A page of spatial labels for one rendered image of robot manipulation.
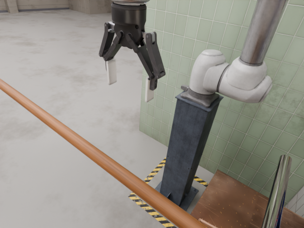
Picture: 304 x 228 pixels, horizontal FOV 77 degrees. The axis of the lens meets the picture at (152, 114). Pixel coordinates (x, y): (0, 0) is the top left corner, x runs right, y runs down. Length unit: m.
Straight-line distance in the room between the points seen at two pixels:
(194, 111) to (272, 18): 0.55
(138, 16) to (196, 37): 1.19
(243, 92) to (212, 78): 0.16
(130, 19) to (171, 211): 0.38
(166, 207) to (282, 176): 0.32
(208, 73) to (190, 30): 0.66
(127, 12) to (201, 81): 0.70
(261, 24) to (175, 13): 0.90
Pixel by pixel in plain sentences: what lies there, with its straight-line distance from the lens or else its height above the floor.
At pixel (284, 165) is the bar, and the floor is 1.17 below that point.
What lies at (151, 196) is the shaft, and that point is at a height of 1.20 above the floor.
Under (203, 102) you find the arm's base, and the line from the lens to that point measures 1.09.
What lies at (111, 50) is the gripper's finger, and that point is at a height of 1.39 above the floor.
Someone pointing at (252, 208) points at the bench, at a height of 0.58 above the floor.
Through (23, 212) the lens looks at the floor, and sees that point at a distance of 1.93.
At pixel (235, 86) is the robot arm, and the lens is 0.99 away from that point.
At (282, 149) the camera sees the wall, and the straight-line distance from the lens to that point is 1.73.
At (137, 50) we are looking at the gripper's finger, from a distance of 0.45.
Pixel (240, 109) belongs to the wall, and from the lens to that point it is 1.63.
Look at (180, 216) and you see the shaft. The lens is 0.39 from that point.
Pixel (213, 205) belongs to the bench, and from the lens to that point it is 1.19.
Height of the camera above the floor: 1.55
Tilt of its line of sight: 35 degrees down
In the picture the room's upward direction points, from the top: 6 degrees clockwise
